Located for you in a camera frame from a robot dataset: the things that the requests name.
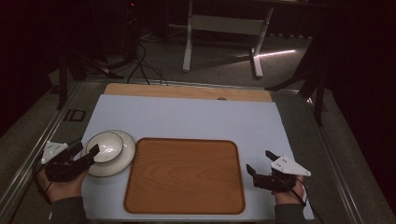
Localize black floor socket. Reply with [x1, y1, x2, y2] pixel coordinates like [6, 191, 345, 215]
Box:
[63, 108, 87, 123]

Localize person's right hand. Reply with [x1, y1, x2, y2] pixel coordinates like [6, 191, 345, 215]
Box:
[273, 175, 308, 206]

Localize white table mat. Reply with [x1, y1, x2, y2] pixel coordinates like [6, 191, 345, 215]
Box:
[79, 93, 316, 222]

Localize black floor cables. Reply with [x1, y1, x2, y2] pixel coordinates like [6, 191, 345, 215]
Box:
[125, 42, 170, 87]

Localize metal floor rail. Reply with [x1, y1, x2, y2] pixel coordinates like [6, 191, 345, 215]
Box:
[305, 97, 366, 224]
[0, 81, 83, 217]

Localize right hand-held gripper cable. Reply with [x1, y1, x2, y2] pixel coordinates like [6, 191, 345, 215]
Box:
[279, 176, 325, 224]

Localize person's left hand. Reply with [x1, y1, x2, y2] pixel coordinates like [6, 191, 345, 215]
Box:
[38, 169, 90, 203]

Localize brown wooden tray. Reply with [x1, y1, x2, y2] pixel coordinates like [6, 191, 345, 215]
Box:
[122, 137, 247, 216]

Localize black metal stand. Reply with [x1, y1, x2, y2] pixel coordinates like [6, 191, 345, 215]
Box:
[56, 46, 125, 110]
[264, 18, 332, 127]

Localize white metal desk frame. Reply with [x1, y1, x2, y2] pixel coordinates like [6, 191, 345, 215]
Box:
[181, 0, 276, 79]

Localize left hand-held gripper cable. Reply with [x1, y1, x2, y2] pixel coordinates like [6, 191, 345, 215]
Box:
[32, 158, 53, 205]

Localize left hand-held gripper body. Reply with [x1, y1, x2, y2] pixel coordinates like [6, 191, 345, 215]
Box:
[40, 140, 94, 183]

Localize hand-held gripper cable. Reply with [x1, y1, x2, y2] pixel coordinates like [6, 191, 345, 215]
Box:
[279, 176, 325, 224]
[32, 158, 53, 205]

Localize white bowl with dark rim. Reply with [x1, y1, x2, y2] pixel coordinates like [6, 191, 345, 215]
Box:
[84, 131, 125, 164]

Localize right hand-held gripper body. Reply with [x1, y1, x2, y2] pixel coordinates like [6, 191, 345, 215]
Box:
[252, 155, 312, 193]

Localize white plate with dark rim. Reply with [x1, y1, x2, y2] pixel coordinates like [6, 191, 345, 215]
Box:
[80, 129, 137, 178]

